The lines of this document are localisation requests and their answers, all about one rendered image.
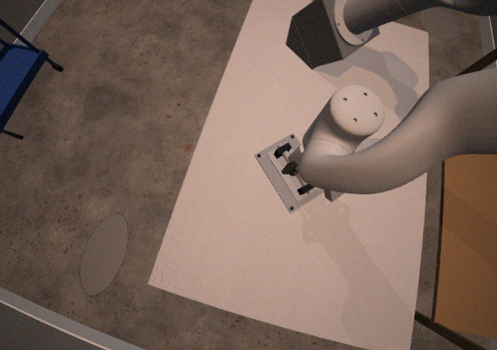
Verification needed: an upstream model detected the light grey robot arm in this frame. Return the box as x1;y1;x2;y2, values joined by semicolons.
298;0;497;202

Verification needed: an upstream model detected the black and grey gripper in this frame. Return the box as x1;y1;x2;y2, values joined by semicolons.
281;144;304;175

